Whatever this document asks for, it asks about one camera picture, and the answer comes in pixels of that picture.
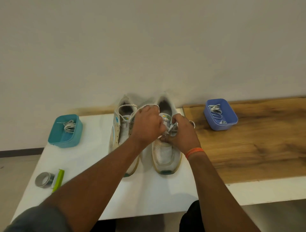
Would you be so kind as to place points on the person's left hand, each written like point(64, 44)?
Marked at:
point(147, 126)

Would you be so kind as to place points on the person's right hand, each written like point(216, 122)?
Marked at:
point(185, 138)

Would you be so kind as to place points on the worn white sneaker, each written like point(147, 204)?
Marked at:
point(116, 133)
point(165, 160)

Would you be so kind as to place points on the person's right forearm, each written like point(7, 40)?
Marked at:
point(217, 198)

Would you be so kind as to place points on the person's left forearm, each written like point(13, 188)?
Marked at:
point(95, 181)

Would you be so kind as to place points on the orange thread wristband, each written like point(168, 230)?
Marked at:
point(194, 152)

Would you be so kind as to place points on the blue plastic container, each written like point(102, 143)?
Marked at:
point(230, 119)

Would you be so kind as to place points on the black trousers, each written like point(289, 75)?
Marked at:
point(193, 220)

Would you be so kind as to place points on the teal plastic container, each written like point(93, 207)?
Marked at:
point(58, 141)

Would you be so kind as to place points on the green utility cutter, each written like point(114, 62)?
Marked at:
point(58, 180)

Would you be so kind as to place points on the grey tape roll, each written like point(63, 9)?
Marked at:
point(39, 183)

